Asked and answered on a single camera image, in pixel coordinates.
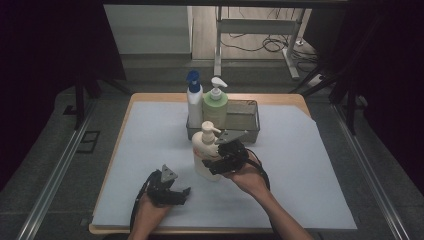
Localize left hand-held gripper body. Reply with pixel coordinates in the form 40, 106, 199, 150
148, 164, 183, 206

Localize white desk frame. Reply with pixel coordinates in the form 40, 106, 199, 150
213, 6, 306, 81

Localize white power strip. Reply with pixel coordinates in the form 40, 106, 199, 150
309, 74, 326, 87

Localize pale blue table mat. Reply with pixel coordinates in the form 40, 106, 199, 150
91, 100, 358, 231

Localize white cabinet panel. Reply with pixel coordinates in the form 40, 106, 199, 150
104, 4, 194, 55

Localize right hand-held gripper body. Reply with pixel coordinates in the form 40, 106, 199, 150
214, 130, 249, 174

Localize dark curtain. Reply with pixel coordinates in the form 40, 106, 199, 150
0, 0, 128, 192
303, 0, 424, 196

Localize black floor cables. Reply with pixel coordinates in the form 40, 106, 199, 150
219, 8, 319, 73

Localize green pump bottle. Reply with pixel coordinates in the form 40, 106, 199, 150
202, 76, 230, 130

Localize black tripod stand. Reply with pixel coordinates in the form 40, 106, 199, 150
73, 66, 132, 131
289, 66, 363, 136

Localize cream pump bottle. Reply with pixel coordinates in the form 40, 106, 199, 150
191, 120, 223, 182

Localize white bottle with blue pump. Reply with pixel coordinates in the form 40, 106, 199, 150
185, 69, 205, 129

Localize person's left hand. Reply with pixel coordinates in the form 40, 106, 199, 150
133, 194, 174, 231

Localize person's right hand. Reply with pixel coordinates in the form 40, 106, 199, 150
226, 156, 270, 198

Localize grey mesh basket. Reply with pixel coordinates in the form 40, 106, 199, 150
185, 99, 261, 145

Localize aluminium floor rail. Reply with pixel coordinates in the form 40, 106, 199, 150
16, 99, 98, 240
331, 103, 412, 240

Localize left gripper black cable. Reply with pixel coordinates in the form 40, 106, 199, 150
129, 170, 158, 232

